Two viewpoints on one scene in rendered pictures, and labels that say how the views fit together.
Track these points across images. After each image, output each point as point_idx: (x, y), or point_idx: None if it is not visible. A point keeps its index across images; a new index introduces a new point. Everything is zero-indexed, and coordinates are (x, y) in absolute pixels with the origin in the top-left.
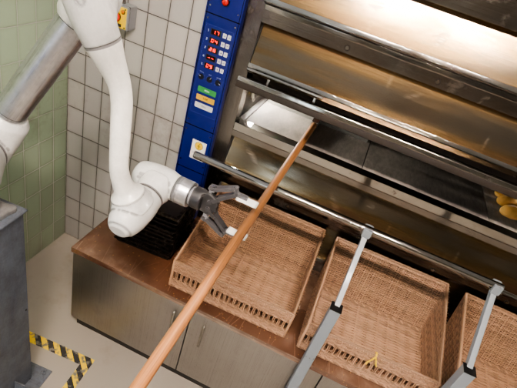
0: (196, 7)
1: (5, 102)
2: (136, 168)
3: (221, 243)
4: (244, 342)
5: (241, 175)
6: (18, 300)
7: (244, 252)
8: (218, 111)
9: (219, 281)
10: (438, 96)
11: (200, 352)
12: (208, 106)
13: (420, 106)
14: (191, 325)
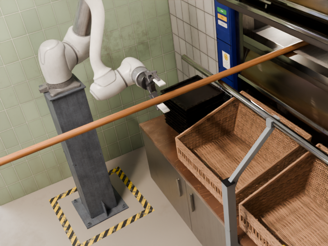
0: None
1: (73, 24)
2: (122, 60)
3: (240, 140)
4: (209, 213)
5: (202, 71)
6: (92, 144)
7: None
8: (229, 26)
9: (194, 157)
10: None
11: (196, 218)
12: (224, 23)
13: None
14: (187, 192)
